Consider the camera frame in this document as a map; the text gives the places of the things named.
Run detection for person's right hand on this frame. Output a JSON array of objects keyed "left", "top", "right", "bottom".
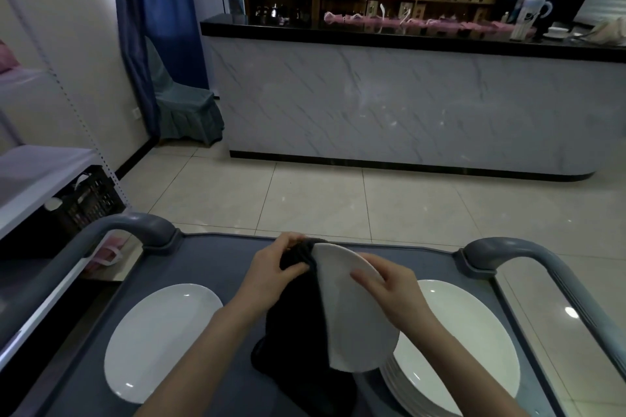
[{"left": 350, "top": 253, "right": 439, "bottom": 333}]

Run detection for person's left hand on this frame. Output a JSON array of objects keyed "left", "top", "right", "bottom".
[{"left": 244, "top": 231, "right": 314, "bottom": 317}]

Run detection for white round plate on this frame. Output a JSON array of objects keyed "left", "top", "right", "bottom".
[
  {"left": 104, "top": 283, "right": 224, "bottom": 405},
  {"left": 312, "top": 242, "right": 401, "bottom": 373}
]

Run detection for dark blue cleaning cloth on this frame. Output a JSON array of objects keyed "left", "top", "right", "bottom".
[{"left": 250, "top": 238, "right": 363, "bottom": 417}]

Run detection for stack of white plates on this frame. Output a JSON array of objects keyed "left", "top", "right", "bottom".
[{"left": 379, "top": 278, "right": 521, "bottom": 417}]

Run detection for person's left forearm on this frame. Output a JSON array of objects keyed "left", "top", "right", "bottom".
[{"left": 134, "top": 302, "right": 270, "bottom": 417}]

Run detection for person's right forearm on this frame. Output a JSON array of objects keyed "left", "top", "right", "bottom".
[{"left": 406, "top": 313, "right": 531, "bottom": 417}]

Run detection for grey service cart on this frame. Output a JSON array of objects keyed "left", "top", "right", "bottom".
[{"left": 0, "top": 212, "right": 626, "bottom": 417}]

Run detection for chair with grey-green cover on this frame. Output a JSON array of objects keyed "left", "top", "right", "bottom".
[{"left": 144, "top": 35, "right": 226, "bottom": 147}]

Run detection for marble bar counter black top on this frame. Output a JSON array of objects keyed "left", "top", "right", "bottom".
[{"left": 200, "top": 14, "right": 626, "bottom": 182}]

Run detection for black plastic crate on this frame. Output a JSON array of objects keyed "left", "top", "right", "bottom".
[{"left": 48, "top": 165, "right": 126, "bottom": 235}]

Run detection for white metal shelf rack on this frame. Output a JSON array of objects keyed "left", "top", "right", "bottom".
[{"left": 0, "top": 0, "right": 130, "bottom": 369}]

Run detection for row of pink bags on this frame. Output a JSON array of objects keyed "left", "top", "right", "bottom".
[{"left": 322, "top": 10, "right": 529, "bottom": 34}]

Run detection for blue curtain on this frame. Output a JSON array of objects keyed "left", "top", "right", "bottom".
[{"left": 110, "top": 0, "right": 211, "bottom": 139}]

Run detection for white cloth bag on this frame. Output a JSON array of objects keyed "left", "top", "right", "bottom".
[{"left": 584, "top": 16, "right": 626, "bottom": 47}]

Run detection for pink bag white handles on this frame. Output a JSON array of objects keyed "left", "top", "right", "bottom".
[{"left": 83, "top": 231, "right": 136, "bottom": 268}]

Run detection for white pitcher with handle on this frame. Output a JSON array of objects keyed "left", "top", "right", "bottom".
[{"left": 509, "top": 0, "right": 554, "bottom": 41}]

